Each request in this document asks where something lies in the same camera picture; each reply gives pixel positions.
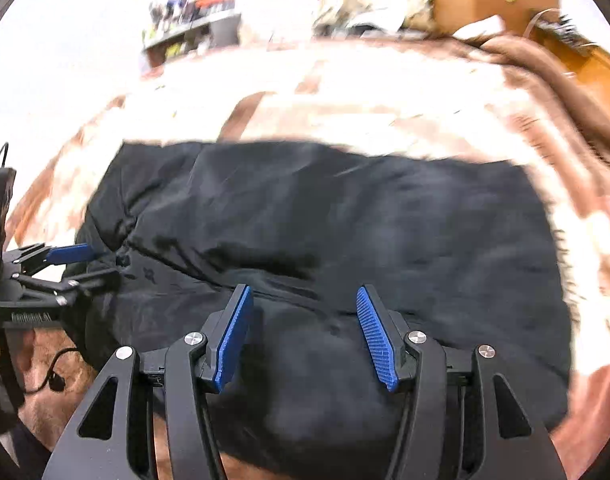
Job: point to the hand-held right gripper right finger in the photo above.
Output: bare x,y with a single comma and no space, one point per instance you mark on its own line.
377,340

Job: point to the brown fleece blanket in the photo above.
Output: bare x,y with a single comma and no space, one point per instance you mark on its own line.
575,95

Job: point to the black puffer jacket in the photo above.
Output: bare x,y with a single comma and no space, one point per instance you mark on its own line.
335,220

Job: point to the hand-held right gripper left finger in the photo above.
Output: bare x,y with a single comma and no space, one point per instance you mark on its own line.
232,340

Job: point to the cluttered grey shelf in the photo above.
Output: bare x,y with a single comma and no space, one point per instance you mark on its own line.
195,30

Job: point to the beige brown patterned blanket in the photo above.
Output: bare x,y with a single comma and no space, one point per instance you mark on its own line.
385,110

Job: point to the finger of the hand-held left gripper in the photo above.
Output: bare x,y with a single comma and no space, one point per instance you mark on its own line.
92,280
70,253

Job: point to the floral bedding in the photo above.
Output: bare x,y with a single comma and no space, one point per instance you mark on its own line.
365,5

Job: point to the wooden headboard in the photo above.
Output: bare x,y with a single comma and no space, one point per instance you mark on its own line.
600,67

